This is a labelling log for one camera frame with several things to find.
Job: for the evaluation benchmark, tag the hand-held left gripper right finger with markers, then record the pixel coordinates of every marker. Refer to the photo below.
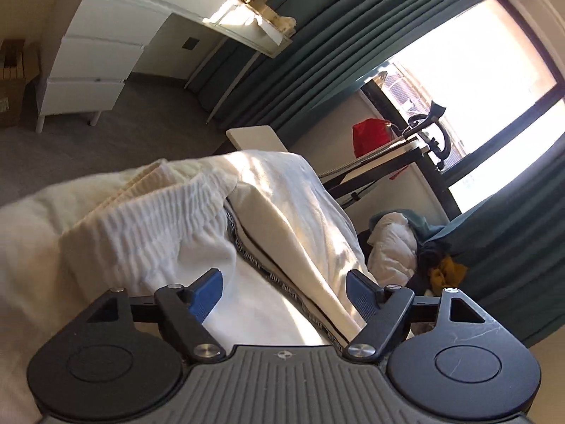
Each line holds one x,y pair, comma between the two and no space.
364,296

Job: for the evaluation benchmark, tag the white drawer unit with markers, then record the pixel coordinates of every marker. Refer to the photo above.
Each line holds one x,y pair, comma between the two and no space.
101,53

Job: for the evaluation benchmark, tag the white flat board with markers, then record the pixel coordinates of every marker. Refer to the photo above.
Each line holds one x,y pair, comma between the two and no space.
256,139

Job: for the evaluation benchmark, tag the black wall outlet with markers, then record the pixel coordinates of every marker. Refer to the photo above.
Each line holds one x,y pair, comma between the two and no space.
190,43

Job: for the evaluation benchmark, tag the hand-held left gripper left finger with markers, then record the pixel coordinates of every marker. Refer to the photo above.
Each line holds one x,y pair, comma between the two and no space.
205,296

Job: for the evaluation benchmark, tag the red cloth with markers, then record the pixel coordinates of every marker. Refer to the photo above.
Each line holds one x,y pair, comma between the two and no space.
370,137

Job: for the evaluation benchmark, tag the dark framed window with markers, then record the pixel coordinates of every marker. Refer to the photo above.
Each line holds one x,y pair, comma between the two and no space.
476,66

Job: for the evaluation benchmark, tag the cream pants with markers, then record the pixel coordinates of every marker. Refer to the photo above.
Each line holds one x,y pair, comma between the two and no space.
287,212

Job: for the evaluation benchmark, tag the tissue box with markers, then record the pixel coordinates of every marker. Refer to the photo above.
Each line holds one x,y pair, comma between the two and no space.
282,20

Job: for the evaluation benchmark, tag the cardboard box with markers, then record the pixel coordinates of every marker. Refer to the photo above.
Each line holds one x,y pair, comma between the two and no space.
13,84

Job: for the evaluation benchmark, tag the pile of clothes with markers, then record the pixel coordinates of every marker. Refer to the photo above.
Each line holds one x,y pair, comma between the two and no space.
393,243

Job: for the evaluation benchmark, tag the dark garment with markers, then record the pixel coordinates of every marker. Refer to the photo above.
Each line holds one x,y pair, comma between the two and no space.
430,254

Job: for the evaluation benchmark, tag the yellow garment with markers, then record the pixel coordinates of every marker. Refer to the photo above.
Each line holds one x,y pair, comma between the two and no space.
448,274

